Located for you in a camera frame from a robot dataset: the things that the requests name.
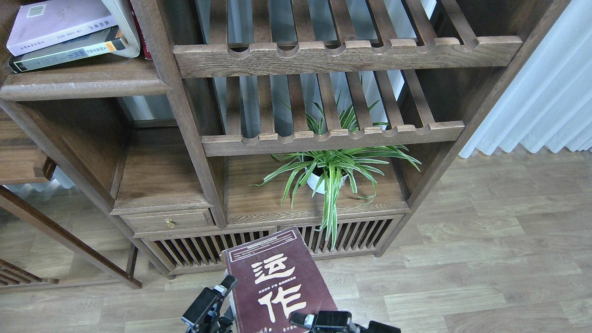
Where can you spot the white curtain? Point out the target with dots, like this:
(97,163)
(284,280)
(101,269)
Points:
(549,103)

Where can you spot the cream paged upright book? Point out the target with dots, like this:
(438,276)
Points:
(122,12)

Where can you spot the brass drawer knob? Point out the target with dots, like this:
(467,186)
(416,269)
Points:
(170,223)

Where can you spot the white plant pot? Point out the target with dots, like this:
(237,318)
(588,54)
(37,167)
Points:
(315,182)

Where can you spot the white paperback book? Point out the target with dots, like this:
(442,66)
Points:
(51,22)

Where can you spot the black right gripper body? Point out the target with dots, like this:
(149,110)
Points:
(341,322)

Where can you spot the green spider plant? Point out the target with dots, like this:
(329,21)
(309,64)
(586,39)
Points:
(336,164)

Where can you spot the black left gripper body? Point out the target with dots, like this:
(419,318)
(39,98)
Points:
(204,316)

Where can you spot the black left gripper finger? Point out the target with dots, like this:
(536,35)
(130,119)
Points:
(227,284)

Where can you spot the dark red book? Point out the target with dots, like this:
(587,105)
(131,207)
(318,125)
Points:
(276,276)

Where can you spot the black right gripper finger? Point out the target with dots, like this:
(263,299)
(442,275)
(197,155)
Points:
(305,321)

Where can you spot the dark wooden bookshelf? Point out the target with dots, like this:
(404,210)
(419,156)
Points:
(188,134)

